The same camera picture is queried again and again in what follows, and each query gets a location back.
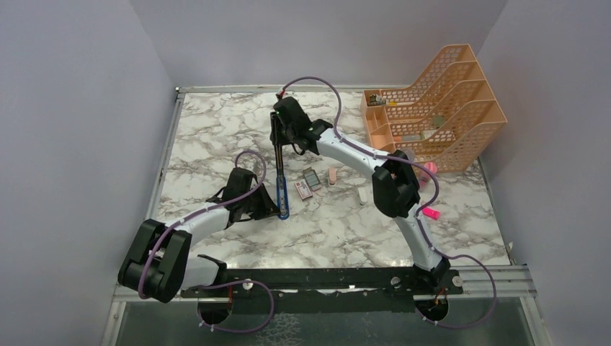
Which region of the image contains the orange desk organizer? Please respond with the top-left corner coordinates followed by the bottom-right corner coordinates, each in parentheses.
top-left (360, 44), bottom-right (507, 173)

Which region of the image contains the pink highlighter marker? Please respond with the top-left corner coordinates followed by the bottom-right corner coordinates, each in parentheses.
top-left (422, 207), bottom-right (441, 220)

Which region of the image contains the blue stapler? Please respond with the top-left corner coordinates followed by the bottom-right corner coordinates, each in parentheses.
top-left (274, 144), bottom-right (290, 220)

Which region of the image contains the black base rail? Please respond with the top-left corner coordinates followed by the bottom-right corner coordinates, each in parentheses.
top-left (180, 267), bottom-right (463, 314)

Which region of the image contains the pink eraser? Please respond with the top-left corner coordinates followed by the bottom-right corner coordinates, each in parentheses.
top-left (328, 167), bottom-right (337, 185)

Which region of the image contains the red white staple box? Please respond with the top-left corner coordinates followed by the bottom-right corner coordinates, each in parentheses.
top-left (295, 179), bottom-right (313, 200)

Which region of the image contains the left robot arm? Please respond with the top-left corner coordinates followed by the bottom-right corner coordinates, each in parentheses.
top-left (117, 168), bottom-right (281, 303)

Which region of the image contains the pink capped pen tube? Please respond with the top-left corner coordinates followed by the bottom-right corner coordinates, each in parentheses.
top-left (419, 161), bottom-right (437, 187)

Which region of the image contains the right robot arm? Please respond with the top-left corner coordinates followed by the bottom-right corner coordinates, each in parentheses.
top-left (271, 97), bottom-right (450, 293)

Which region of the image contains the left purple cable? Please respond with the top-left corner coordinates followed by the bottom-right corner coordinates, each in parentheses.
top-left (137, 150), bottom-right (276, 334)

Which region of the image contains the round clear tape dispenser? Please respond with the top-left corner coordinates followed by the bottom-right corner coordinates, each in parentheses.
top-left (399, 147), bottom-right (416, 162)

